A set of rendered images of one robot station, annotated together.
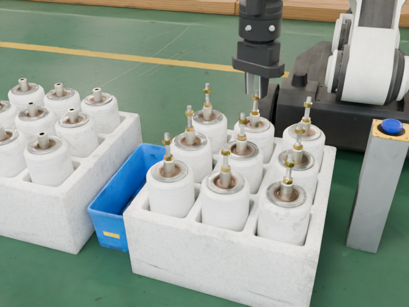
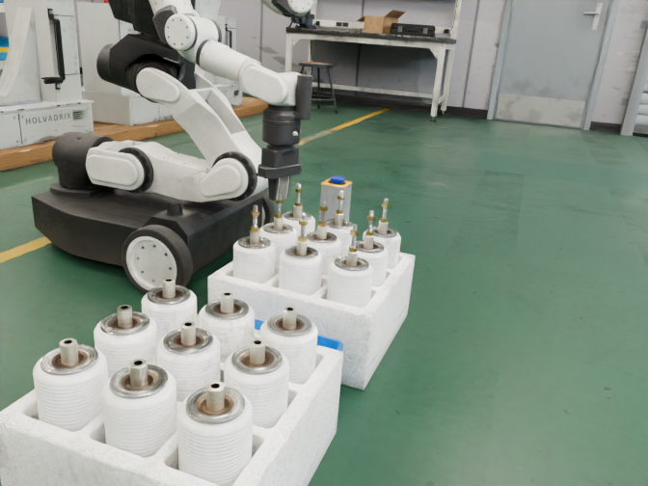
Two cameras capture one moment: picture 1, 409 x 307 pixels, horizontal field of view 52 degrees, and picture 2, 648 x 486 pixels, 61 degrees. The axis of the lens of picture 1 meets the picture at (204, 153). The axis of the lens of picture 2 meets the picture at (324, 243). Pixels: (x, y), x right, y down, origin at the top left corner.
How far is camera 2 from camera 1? 1.38 m
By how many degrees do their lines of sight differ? 78
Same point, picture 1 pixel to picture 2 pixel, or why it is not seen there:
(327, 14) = not seen: outside the picture
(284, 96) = (186, 227)
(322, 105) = (210, 219)
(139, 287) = (381, 387)
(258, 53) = (292, 155)
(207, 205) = (381, 265)
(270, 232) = (394, 259)
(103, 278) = (371, 410)
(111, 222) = not seen: hidden behind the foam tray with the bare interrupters
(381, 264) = not seen: hidden behind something
